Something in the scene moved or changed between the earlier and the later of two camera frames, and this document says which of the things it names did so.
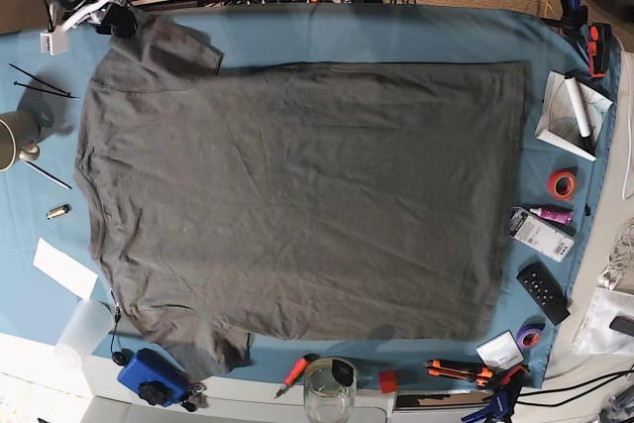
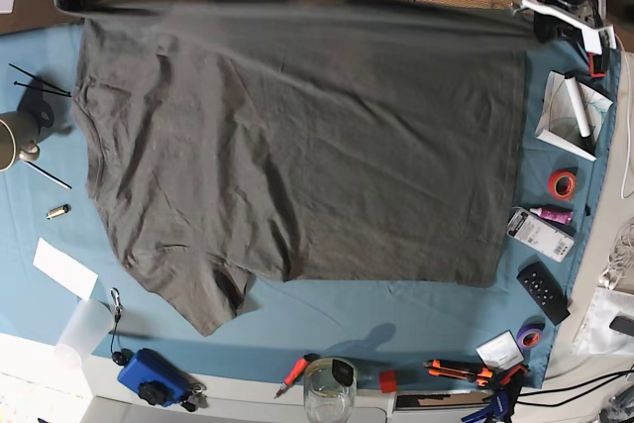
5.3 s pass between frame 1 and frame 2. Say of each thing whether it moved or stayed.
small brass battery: stayed
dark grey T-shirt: moved
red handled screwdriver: stayed
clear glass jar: stayed
